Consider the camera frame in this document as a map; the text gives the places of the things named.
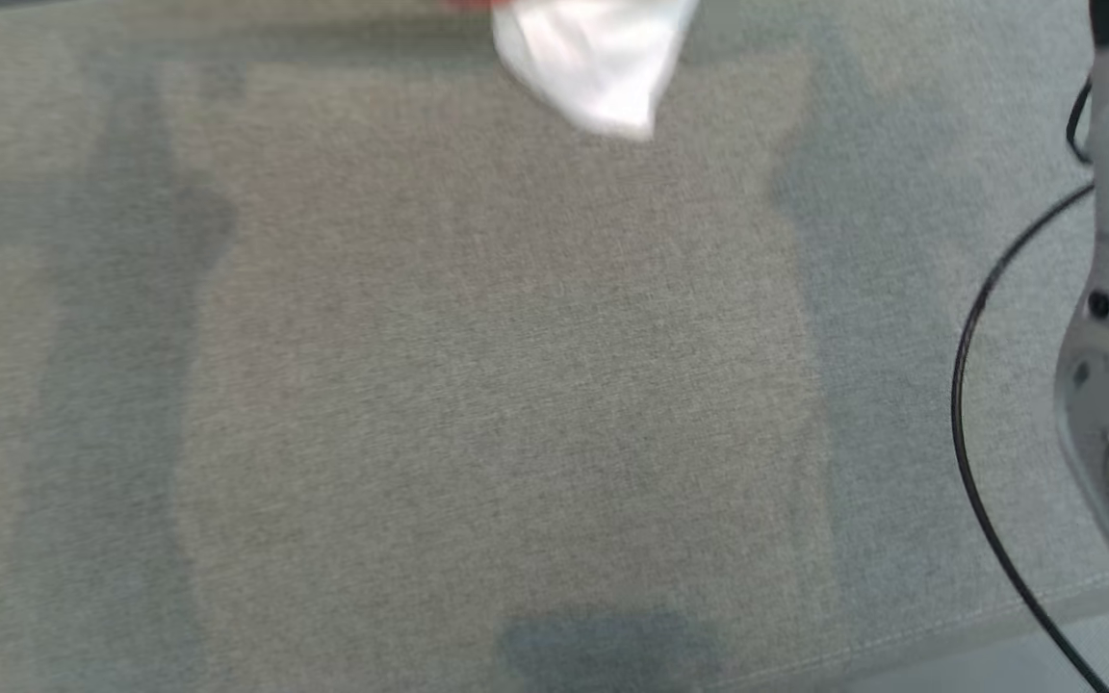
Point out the grey fabric sofa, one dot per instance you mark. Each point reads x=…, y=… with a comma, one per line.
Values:
x=477, y=366

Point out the red garment with thin stripes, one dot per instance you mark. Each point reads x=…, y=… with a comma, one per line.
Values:
x=593, y=58

